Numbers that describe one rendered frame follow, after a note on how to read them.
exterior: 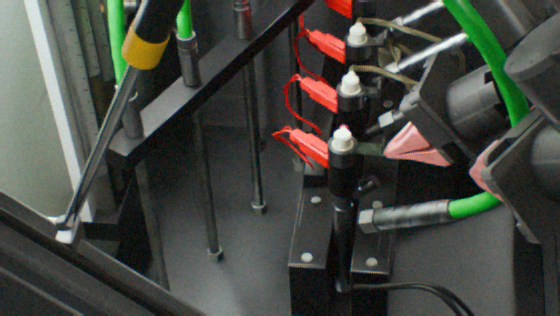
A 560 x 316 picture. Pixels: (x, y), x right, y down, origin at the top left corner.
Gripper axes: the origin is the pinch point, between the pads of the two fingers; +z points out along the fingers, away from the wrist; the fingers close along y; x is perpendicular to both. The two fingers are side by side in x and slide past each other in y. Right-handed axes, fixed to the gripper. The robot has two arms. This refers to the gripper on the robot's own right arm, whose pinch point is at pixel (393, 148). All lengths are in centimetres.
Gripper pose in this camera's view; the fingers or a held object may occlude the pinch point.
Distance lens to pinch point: 97.4
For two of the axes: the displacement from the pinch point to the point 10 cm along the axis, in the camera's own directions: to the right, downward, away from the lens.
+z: -6.1, 3.4, 7.1
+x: -3.9, 6.6, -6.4
